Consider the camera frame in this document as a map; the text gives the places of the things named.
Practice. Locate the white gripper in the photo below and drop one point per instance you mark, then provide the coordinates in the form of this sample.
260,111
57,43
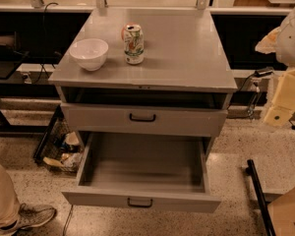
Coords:
293,41

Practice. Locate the grey drawer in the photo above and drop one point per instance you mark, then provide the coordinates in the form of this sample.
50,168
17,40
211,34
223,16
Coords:
196,114
143,171

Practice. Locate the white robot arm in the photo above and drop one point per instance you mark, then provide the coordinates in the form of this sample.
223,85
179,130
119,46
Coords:
281,42

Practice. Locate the grey top drawer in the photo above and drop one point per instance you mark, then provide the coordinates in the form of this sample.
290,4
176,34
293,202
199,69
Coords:
196,114

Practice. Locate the grey drawer cabinet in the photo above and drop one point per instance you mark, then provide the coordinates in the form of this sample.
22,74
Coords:
182,53

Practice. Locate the black power adapter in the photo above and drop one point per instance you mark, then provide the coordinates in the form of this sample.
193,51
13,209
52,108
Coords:
263,72

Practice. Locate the brown cardboard box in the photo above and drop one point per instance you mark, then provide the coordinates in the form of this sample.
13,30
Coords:
282,214

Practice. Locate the green white drink can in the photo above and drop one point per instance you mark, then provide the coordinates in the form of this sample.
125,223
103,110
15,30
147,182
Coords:
133,42

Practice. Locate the white bowl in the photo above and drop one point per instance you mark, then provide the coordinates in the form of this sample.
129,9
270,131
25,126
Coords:
90,54

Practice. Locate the grey sneaker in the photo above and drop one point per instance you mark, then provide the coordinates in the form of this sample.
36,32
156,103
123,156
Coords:
34,216

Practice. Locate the beige trouser leg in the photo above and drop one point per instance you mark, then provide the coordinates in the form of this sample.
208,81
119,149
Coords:
9,205

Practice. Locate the black metal frame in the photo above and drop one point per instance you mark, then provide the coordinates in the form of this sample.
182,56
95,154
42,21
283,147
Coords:
252,172

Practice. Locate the black wire basket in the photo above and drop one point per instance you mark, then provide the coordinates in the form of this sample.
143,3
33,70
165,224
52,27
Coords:
59,149

